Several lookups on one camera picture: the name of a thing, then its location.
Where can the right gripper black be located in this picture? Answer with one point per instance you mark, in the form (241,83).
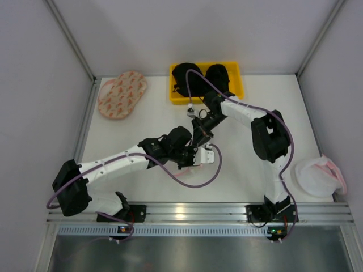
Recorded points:
(199,128)

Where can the black bra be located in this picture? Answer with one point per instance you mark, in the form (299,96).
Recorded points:
(216,74)

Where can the slotted cable duct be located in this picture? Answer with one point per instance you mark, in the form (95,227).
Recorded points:
(170,230)

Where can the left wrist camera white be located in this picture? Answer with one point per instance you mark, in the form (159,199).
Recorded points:
(207,156)

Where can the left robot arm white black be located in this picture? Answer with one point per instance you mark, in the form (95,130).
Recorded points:
(77,186)

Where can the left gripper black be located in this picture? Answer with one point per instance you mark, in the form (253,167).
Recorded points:
(186,160)

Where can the aluminium rail front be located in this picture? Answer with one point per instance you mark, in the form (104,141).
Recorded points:
(313,213)

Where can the yellow plastic bin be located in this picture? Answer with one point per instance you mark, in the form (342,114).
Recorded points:
(235,81)

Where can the patterned beige laundry bag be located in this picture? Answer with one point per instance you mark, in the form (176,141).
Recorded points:
(118,97)

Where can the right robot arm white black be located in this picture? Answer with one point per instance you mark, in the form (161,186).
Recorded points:
(270,140)

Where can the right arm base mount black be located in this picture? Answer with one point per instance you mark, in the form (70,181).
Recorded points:
(262,213)

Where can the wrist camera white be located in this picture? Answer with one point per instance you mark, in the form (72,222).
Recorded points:
(191,112)
(207,156)

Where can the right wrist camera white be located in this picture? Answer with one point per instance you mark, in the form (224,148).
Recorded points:
(191,112)

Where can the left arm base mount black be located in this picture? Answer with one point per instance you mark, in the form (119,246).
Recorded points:
(132,213)

